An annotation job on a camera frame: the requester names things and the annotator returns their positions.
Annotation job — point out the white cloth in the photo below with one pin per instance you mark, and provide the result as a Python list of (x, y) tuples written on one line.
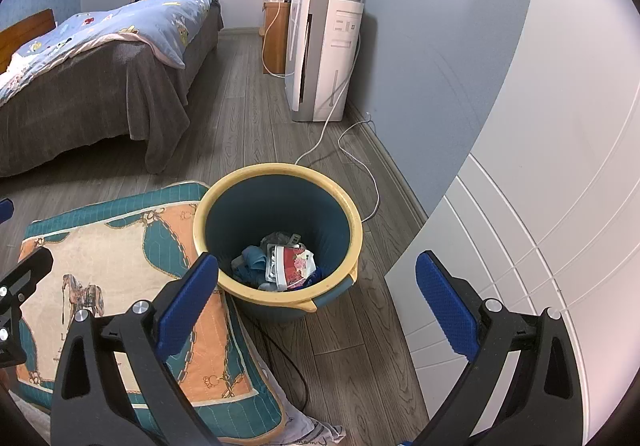
[(315, 431)]

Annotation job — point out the patterned green orange mat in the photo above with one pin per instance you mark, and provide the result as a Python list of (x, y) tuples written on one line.
[(100, 251)]

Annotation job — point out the red floral tissue pack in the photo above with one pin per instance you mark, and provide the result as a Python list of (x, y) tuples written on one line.
[(295, 263)]

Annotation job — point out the wooden cabinet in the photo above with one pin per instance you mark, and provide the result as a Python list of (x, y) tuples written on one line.
[(275, 41)]

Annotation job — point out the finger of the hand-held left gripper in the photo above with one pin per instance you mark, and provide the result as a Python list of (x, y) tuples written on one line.
[(25, 276), (5, 210)]

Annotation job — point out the white panelled door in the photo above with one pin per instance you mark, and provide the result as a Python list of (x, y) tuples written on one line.
[(550, 176)]

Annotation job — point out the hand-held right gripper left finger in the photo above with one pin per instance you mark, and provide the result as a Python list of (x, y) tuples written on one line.
[(187, 301)]

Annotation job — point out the black plastic bag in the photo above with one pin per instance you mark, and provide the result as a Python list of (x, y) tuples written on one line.
[(277, 238)]

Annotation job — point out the blue rubber glove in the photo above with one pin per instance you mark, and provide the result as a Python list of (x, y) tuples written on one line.
[(252, 258)]

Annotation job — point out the white air purifier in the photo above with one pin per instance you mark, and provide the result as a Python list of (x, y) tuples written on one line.
[(340, 56)]

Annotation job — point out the wooden headboard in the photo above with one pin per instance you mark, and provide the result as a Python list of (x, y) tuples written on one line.
[(25, 33)]

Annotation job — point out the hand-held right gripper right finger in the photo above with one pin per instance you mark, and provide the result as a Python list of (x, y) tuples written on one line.
[(445, 306)]

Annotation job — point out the green bin with yellow rim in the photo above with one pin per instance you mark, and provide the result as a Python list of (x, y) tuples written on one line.
[(260, 211)]

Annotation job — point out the blue printed quilt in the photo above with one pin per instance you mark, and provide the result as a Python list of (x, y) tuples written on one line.
[(125, 16)]

